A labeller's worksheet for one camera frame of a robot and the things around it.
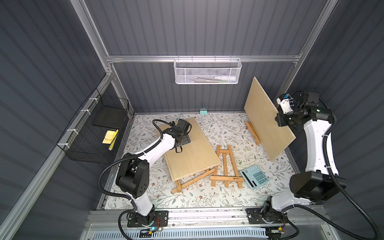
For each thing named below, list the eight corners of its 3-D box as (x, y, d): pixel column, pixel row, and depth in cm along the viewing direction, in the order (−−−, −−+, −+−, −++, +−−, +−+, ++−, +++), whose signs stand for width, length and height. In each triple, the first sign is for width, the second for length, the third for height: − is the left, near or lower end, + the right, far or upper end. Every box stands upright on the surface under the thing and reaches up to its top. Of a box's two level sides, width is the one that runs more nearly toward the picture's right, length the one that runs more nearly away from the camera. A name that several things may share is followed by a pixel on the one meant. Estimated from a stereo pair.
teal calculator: (252, 190, 84) (254, 188, 82) (240, 172, 91) (241, 170, 89) (268, 182, 87) (270, 180, 84) (255, 165, 94) (257, 163, 91)
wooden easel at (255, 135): (254, 146, 103) (257, 141, 98) (245, 126, 114) (247, 121, 110) (258, 146, 103) (261, 141, 98) (248, 126, 115) (251, 120, 110)
